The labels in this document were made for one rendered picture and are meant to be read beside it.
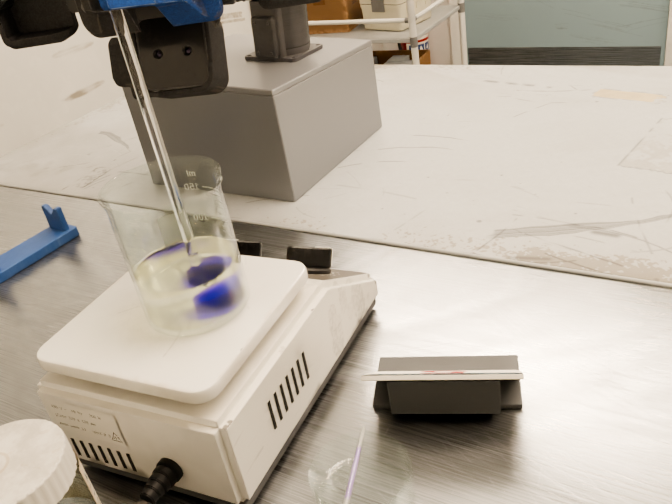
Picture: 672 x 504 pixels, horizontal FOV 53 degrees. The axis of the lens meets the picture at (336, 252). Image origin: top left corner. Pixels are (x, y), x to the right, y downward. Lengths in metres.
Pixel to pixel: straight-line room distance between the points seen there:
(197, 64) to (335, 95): 0.34
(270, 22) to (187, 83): 0.32
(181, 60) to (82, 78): 1.77
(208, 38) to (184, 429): 0.22
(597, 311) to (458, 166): 0.27
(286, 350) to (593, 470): 0.18
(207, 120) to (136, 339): 0.36
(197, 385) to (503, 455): 0.17
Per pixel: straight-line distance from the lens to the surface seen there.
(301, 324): 0.40
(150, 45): 0.43
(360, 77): 0.79
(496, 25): 3.44
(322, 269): 0.47
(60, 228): 0.75
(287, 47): 0.75
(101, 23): 0.40
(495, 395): 0.41
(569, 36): 3.37
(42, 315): 0.63
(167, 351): 0.37
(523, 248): 0.57
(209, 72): 0.41
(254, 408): 0.37
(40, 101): 2.10
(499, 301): 0.51
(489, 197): 0.65
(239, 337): 0.37
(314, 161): 0.71
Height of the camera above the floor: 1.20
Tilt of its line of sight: 31 degrees down
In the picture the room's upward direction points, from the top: 10 degrees counter-clockwise
